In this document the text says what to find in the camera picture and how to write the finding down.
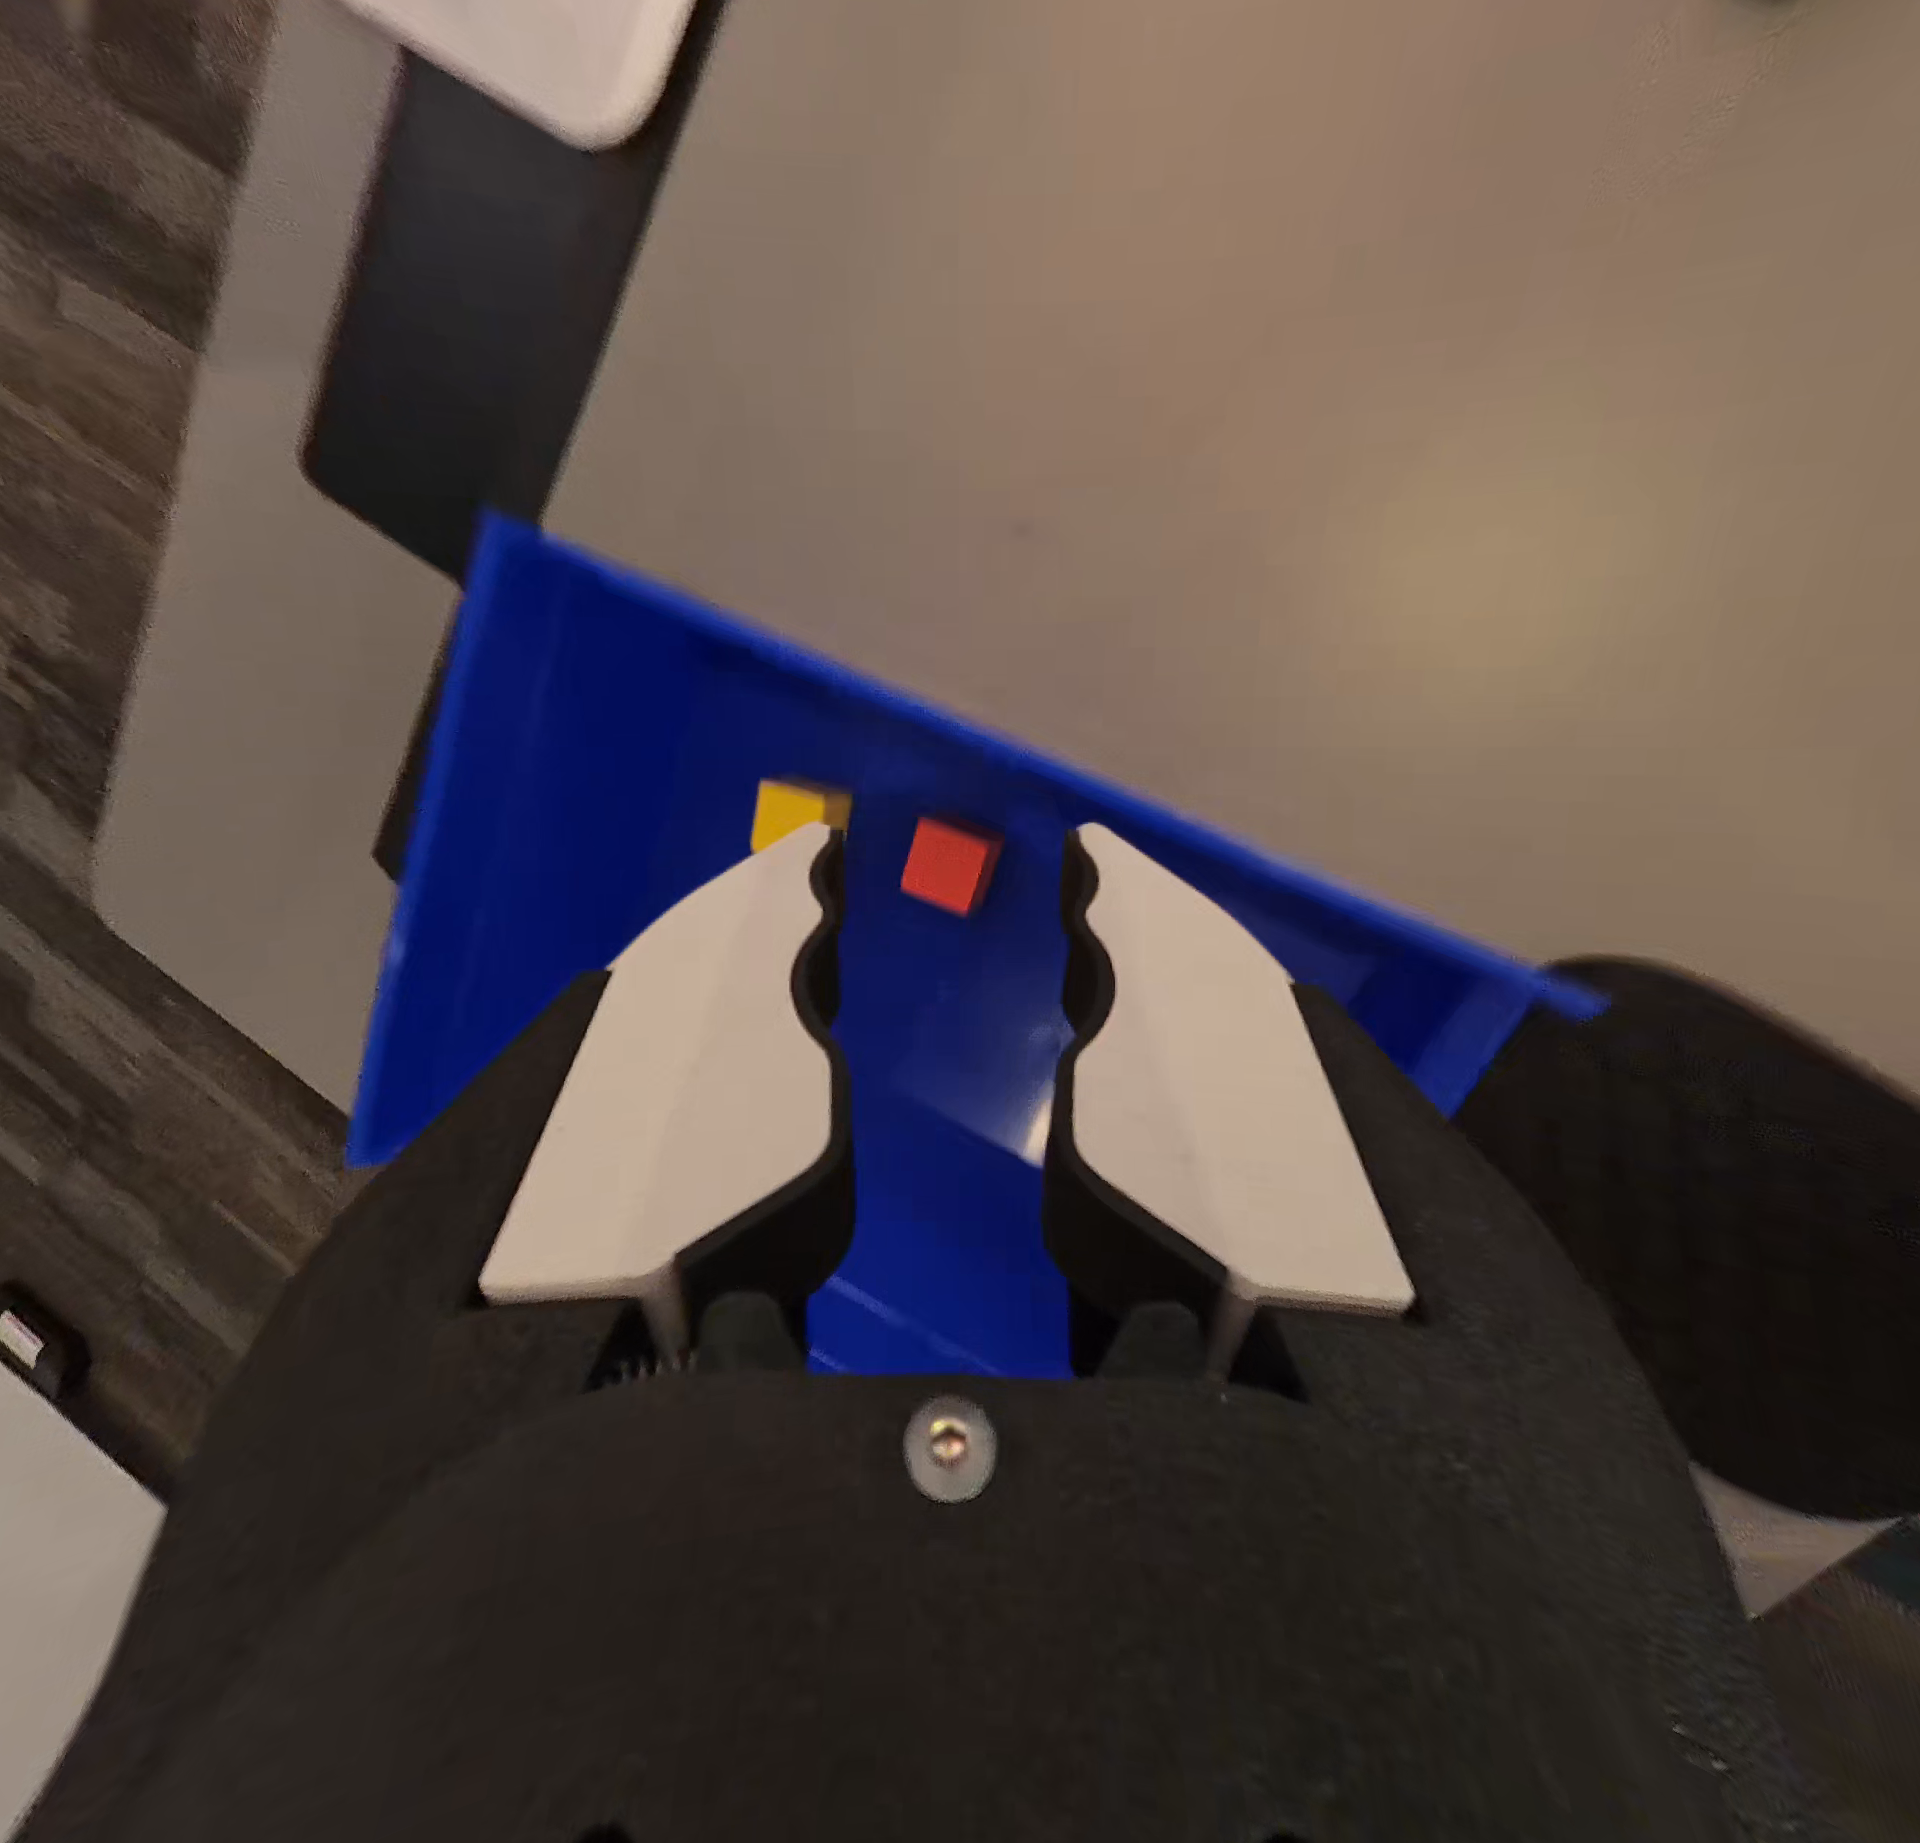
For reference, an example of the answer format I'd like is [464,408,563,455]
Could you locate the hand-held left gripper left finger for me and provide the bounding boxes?
[476,826,854,1304]

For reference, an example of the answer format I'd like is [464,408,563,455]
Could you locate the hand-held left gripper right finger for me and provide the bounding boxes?
[1040,826,1422,1319]

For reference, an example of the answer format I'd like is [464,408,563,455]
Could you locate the yellow wooden cube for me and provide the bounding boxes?
[748,776,854,857]

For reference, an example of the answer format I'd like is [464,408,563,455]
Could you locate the red wooden cube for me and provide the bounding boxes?
[901,816,1004,919]

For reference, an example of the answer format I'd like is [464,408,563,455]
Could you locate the blue plastic bin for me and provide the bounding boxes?
[343,512,1617,1380]

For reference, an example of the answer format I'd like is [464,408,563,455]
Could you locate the black rounded pad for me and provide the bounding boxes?
[1455,956,1920,1522]

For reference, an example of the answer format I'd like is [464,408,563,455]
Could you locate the small black labelled box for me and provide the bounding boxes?
[0,1282,93,1401]

